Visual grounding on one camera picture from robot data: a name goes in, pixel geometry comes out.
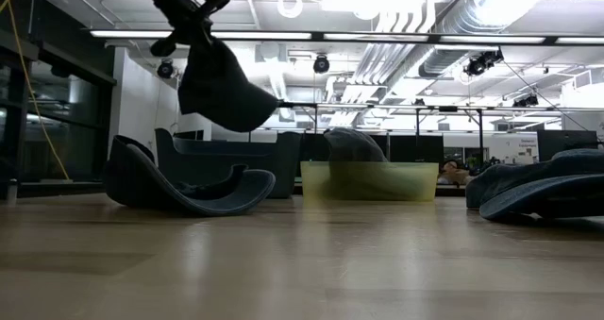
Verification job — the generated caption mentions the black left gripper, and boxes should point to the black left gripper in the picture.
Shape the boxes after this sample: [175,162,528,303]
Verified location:
[149,0,214,59]

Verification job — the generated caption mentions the dark navy denim cap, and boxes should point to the dark navy denim cap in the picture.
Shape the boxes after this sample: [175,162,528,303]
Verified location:
[102,134,277,218]

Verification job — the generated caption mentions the light grey denim cap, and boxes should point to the light grey denim cap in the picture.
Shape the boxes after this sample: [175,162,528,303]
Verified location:
[323,127,438,201]

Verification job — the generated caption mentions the slate blue denim cap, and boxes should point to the slate blue denim cap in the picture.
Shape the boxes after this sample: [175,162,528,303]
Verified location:
[465,148,604,212]

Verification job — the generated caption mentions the teal plastic bin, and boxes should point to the teal plastic bin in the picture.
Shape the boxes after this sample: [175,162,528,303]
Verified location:
[154,127,303,200]

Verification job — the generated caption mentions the black monitor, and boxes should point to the black monitor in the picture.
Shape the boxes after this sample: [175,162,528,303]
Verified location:
[301,133,327,163]
[536,129,599,162]
[387,134,445,163]

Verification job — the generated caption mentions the yellow translucent plastic bin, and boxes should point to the yellow translucent plastic bin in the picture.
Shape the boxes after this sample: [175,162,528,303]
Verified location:
[300,160,440,203]

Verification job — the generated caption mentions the long white light bar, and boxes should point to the long white light bar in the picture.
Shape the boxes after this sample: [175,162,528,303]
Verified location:
[89,28,604,46]

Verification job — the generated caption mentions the person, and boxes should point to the person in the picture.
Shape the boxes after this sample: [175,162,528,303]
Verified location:
[438,159,473,185]

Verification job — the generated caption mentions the white poster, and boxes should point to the white poster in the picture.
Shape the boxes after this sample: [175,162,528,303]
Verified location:
[516,136,539,163]

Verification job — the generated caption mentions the round black ceiling camera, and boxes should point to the round black ceiling camera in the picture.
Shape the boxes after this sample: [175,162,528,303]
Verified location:
[156,59,176,80]
[312,54,331,75]

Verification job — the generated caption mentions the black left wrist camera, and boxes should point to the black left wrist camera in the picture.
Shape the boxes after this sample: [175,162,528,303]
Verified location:
[201,0,231,15]

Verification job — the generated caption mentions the white ring lamp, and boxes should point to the white ring lamp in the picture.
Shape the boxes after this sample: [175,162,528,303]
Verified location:
[276,0,304,20]

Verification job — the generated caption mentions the yellow cable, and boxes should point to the yellow cable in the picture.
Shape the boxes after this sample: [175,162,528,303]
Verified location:
[0,0,71,180]

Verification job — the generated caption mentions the black overhead rail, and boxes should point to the black overhead rail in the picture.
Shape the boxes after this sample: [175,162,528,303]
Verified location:
[277,101,604,137]

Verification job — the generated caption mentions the silver post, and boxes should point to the silver post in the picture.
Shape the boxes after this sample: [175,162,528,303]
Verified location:
[5,177,19,206]

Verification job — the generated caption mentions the silver ventilation duct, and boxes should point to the silver ventilation duct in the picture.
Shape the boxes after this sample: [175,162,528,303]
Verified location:
[417,0,586,78]

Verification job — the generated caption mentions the black truss camera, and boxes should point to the black truss camera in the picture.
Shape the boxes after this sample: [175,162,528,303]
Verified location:
[462,48,505,78]
[512,93,540,109]

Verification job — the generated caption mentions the thin black cable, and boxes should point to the thin black cable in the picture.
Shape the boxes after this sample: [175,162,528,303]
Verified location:
[501,59,578,132]

